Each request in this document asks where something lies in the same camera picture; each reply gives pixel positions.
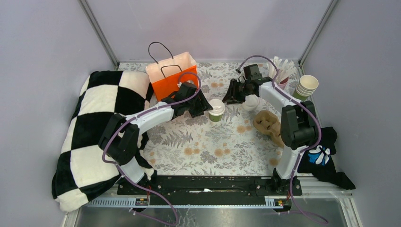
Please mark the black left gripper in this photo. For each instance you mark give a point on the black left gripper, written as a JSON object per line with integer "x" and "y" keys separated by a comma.
{"x": 203, "y": 105}

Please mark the floral patterned table mat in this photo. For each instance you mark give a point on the floral patterned table mat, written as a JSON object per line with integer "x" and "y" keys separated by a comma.
{"x": 231, "y": 146}

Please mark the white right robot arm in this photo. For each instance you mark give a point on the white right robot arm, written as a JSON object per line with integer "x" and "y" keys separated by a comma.
{"x": 299, "y": 127}

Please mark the stack of white plastic lids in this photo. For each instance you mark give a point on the stack of white plastic lids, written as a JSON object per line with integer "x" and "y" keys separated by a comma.
{"x": 251, "y": 102}

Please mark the black t-shirt with logo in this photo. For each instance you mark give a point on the black t-shirt with logo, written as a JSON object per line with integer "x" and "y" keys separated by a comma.
{"x": 318, "y": 161}

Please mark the clear white plastic cup lid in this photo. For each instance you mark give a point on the clear white plastic cup lid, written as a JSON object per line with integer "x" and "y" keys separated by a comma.
{"x": 218, "y": 107}

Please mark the orange paper gift bag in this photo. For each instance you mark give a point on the orange paper gift bag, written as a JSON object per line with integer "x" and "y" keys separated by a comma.
{"x": 166, "y": 75}

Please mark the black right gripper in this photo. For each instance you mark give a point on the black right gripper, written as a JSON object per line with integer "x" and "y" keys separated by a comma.
{"x": 231, "y": 97}

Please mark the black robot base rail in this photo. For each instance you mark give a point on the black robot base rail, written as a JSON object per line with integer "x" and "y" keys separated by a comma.
{"x": 233, "y": 191}

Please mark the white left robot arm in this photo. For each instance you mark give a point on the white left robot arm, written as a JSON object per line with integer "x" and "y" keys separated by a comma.
{"x": 120, "y": 138}

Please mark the brown cardboard cup carrier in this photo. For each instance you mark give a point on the brown cardboard cup carrier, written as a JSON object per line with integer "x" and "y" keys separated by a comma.
{"x": 267, "y": 123}

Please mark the stack of green paper cups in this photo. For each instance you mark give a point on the stack of green paper cups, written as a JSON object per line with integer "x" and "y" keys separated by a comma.
{"x": 306, "y": 87}

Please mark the black white checkered blanket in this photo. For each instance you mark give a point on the black white checkered blanket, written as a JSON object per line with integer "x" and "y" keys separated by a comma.
{"x": 81, "y": 173}

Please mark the green paper coffee cup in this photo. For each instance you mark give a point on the green paper coffee cup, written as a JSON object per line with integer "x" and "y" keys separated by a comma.
{"x": 215, "y": 118}

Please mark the bundle of white wrapped straws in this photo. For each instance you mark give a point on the bundle of white wrapped straws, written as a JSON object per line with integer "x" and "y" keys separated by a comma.
{"x": 286, "y": 69}

